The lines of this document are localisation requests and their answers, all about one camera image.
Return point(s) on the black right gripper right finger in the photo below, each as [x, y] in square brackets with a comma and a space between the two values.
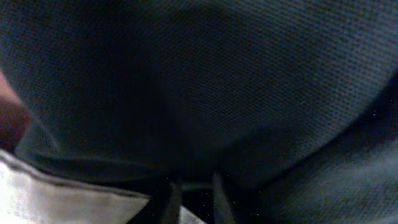
[223, 213]

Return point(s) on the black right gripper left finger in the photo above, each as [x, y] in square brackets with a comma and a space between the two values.
[171, 212]

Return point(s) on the khaki green shorts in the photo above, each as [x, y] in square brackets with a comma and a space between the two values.
[33, 197]

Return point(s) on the black garment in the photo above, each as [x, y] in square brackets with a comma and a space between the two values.
[293, 103]

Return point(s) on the red garment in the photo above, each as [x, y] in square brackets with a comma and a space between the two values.
[15, 117]

